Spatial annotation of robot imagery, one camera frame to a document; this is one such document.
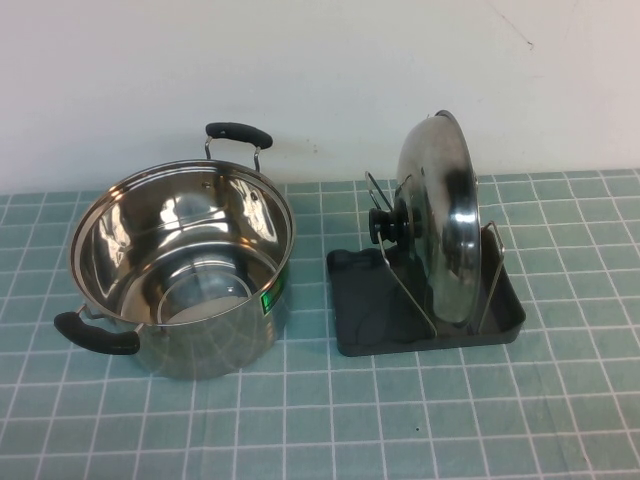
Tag steel pot lid black knob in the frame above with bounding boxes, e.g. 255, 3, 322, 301
368, 109, 481, 337

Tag teal grid tablecloth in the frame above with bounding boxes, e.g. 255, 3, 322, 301
0, 169, 640, 480

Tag black tray wire lid rack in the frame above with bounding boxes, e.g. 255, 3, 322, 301
325, 234, 529, 357

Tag metal wire lid rack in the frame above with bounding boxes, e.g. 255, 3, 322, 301
364, 170, 504, 337

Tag stainless steel pot black handles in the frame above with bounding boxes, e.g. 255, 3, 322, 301
53, 121, 296, 384

